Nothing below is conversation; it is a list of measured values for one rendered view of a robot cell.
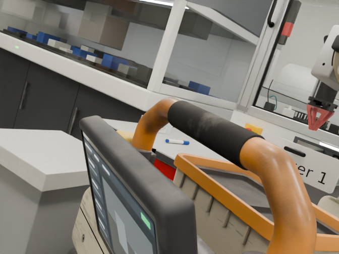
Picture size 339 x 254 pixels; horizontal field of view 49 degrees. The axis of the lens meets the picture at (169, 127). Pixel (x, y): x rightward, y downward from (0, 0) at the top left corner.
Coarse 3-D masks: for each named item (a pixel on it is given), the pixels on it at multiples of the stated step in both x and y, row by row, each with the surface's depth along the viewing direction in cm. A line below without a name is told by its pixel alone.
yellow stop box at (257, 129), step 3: (246, 123) 169; (249, 123) 170; (246, 126) 169; (249, 126) 168; (252, 126) 167; (255, 126) 167; (258, 126) 170; (252, 129) 167; (255, 129) 166; (258, 129) 166; (261, 129) 167; (255, 132) 166; (258, 132) 166; (261, 132) 168
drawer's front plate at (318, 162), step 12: (264, 132) 132; (276, 144) 129; (288, 144) 127; (300, 156) 124; (312, 156) 122; (324, 156) 119; (300, 168) 124; (312, 168) 121; (324, 168) 119; (336, 168) 117; (312, 180) 121; (324, 180) 119; (336, 180) 117
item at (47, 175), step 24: (0, 144) 83; (24, 144) 89; (48, 144) 95; (72, 144) 102; (0, 168) 89; (24, 168) 78; (48, 168) 78; (72, 168) 83; (0, 192) 89; (24, 192) 84; (48, 192) 83; (72, 192) 89; (0, 216) 88; (24, 216) 84; (48, 216) 86; (72, 216) 93; (0, 240) 88; (24, 240) 84; (48, 240) 88; (72, 240) 96
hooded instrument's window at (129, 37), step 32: (0, 0) 284; (32, 0) 255; (64, 0) 232; (96, 0) 212; (128, 0) 196; (160, 0) 182; (32, 32) 252; (64, 32) 229; (96, 32) 210; (128, 32) 194; (160, 32) 180; (192, 32) 192; (224, 32) 212; (96, 64) 208; (128, 64) 192; (192, 64) 200; (224, 64) 223; (224, 96) 236
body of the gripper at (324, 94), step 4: (320, 84) 117; (324, 84) 116; (320, 88) 117; (324, 88) 115; (328, 88) 115; (320, 92) 116; (324, 92) 115; (328, 92) 115; (332, 92) 115; (336, 92) 115; (316, 96) 117; (320, 96) 116; (324, 96) 115; (328, 96) 115; (332, 96) 115; (312, 100) 115; (320, 100) 114; (324, 100) 115; (328, 100) 115; (332, 100) 116; (320, 104) 118; (324, 104) 113; (332, 104) 115
